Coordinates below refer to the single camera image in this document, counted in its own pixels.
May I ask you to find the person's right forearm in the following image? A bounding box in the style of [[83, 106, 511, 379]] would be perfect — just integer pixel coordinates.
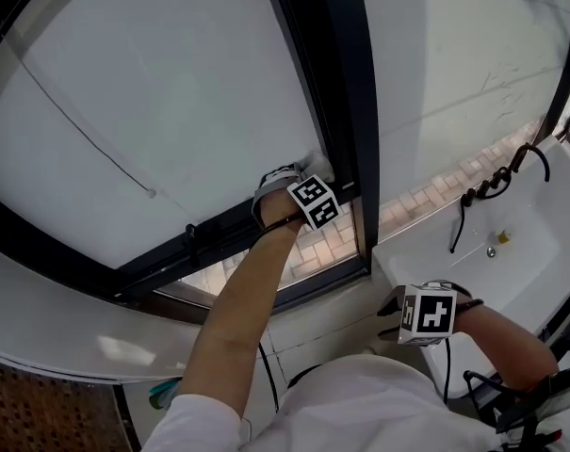
[[453, 301, 562, 394]]

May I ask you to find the person's left hand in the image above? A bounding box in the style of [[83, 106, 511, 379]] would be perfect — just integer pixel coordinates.
[[261, 188, 305, 228]]

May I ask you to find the black window frame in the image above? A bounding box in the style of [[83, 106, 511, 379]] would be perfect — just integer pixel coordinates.
[[0, 0, 383, 323]]

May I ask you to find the dark bronze faucet set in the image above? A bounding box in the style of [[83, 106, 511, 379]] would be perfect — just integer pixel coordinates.
[[460, 141, 552, 210]]

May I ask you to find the thin blind pull cord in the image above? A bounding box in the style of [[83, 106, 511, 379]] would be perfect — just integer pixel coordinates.
[[1, 35, 158, 199]]

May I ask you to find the white bathtub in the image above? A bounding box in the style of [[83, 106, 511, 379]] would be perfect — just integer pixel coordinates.
[[370, 136, 570, 400]]

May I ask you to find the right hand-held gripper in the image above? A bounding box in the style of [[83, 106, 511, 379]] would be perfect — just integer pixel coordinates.
[[376, 279, 459, 348]]

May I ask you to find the black shower hose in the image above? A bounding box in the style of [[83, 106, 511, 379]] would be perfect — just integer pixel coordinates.
[[448, 199, 469, 256]]

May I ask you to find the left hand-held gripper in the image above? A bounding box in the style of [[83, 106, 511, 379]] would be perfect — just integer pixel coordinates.
[[251, 162, 340, 232]]

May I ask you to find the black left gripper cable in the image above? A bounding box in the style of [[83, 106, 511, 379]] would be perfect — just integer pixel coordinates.
[[257, 215, 305, 414]]

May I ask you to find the black chest rig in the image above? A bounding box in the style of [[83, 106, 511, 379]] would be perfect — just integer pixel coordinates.
[[463, 331, 570, 452]]

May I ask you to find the person's left forearm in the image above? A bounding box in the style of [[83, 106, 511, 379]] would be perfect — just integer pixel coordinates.
[[177, 217, 305, 419]]

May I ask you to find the person's white shirt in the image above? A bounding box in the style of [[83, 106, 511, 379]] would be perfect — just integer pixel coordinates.
[[140, 352, 570, 452]]

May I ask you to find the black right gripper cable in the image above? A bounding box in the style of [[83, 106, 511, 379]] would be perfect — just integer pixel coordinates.
[[441, 298, 485, 405]]

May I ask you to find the white cleaning cloth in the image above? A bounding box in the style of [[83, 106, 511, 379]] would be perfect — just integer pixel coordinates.
[[295, 151, 336, 184]]

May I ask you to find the black window handle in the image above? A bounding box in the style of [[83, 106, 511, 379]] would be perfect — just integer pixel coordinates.
[[183, 220, 230, 268]]

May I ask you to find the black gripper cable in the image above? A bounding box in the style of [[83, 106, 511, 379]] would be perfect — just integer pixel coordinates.
[[441, 298, 485, 405], [257, 215, 305, 414]]

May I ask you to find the white roller blind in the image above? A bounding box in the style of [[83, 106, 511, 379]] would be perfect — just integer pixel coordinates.
[[0, 0, 332, 273]]

